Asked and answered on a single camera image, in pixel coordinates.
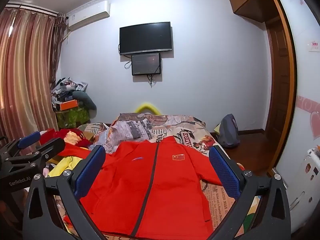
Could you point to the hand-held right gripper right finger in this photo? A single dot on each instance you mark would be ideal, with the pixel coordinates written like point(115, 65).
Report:
point(225, 173)

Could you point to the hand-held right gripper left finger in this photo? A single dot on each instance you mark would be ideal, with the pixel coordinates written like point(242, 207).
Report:
point(91, 171)

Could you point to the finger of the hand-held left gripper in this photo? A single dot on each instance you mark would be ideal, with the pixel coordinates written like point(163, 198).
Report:
point(30, 138)
point(51, 147)

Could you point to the red zip jacket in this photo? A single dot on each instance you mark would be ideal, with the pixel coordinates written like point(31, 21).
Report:
point(160, 185)

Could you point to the yellow cloth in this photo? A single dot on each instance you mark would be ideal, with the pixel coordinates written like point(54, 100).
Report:
point(63, 166)

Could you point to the red plush cloth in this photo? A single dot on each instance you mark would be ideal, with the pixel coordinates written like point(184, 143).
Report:
point(72, 136)

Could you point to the green patterned bag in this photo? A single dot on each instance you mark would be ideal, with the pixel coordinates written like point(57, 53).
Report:
point(72, 116)

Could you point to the grey blue backpack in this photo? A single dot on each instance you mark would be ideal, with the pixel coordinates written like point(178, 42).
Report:
point(228, 131)

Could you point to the orange box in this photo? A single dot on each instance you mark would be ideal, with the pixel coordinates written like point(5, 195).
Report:
point(68, 104)

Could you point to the pile of household clutter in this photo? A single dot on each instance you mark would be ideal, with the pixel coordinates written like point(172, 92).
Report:
point(72, 90)

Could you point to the striped pink curtain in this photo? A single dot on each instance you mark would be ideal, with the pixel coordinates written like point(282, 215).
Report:
point(27, 72)

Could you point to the printed blanket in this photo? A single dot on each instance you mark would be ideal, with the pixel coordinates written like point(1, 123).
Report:
point(150, 127)

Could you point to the white appliance with stickers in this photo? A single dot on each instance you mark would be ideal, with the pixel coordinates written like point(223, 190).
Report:
point(303, 185)

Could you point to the wooden door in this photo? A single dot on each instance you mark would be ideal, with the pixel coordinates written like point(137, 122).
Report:
point(278, 85)

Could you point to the white sliding wardrobe door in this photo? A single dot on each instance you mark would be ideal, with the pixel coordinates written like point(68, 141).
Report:
point(306, 80)

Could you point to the white air conditioner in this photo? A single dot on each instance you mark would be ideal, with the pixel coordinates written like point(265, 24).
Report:
point(88, 15)

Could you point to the small black wall monitor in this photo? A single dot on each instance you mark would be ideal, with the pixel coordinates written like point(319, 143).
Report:
point(146, 63)

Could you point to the black wall television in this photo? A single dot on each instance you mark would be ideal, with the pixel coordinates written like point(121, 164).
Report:
point(145, 38)

